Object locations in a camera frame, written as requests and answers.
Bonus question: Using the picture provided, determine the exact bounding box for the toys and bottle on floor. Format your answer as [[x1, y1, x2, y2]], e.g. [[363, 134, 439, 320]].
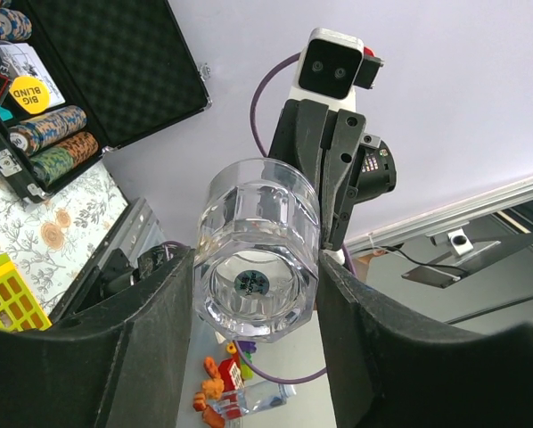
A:
[[192, 341, 297, 427]]

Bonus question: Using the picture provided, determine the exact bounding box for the yellow big blind button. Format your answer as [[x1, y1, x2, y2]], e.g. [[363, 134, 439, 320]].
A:
[[9, 76, 50, 115]]

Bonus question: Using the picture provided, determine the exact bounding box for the deck of playing cards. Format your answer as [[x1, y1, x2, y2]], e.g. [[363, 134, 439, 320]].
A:
[[0, 43, 66, 108]]

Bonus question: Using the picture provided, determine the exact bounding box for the blue orange chip stack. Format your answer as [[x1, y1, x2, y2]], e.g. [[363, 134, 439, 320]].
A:
[[9, 105, 87, 156]]

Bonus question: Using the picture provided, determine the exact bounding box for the yellow green toy window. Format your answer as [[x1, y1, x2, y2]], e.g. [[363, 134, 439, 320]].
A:
[[0, 254, 52, 333]]

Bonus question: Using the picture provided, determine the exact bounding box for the black poker chip case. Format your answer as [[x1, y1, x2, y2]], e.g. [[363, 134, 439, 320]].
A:
[[0, 1, 211, 203]]

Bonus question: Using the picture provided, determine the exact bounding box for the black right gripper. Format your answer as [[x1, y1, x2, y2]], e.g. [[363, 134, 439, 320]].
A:
[[268, 99, 397, 251]]

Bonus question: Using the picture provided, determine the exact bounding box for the orange black chip stack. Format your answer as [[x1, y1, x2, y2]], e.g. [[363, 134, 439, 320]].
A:
[[30, 132, 99, 185]]

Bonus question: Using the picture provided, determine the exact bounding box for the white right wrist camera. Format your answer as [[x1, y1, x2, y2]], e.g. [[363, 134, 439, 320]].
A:
[[289, 28, 383, 111]]

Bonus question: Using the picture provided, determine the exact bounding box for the clear glass cup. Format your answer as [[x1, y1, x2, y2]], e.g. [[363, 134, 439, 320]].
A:
[[193, 158, 321, 342]]

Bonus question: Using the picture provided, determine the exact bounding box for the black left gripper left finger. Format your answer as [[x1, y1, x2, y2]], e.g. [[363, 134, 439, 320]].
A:
[[0, 248, 193, 427]]

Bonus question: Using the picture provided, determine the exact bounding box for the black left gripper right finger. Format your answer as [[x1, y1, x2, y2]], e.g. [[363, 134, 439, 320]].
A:
[[317, 253, 533, 427]]

